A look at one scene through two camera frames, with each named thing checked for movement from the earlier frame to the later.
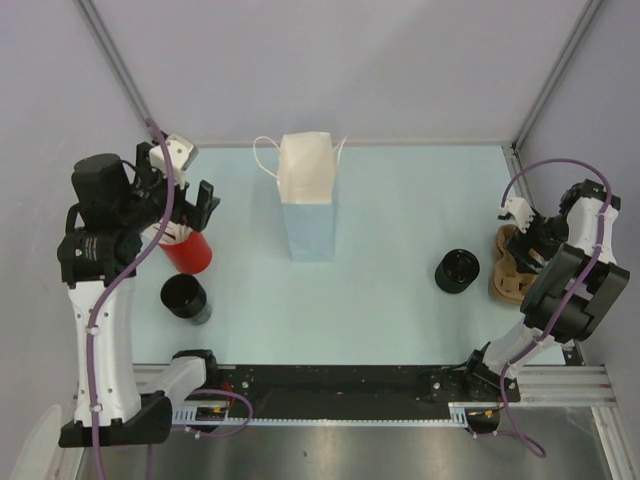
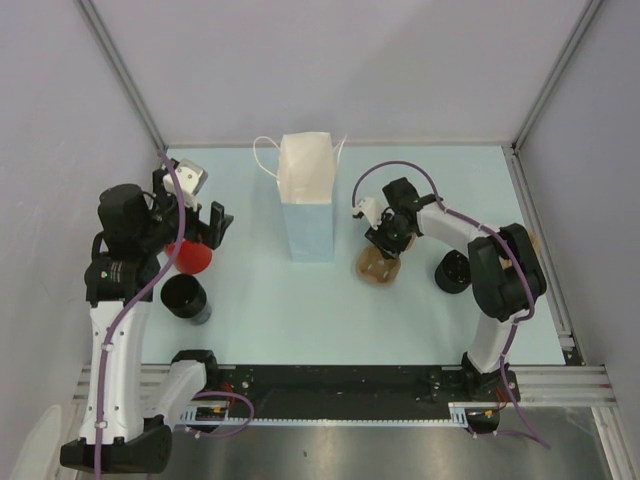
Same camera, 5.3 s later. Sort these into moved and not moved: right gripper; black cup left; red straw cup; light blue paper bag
Moved: right gripper
Not moved: black cup left; red straw cup; light blue paper bag
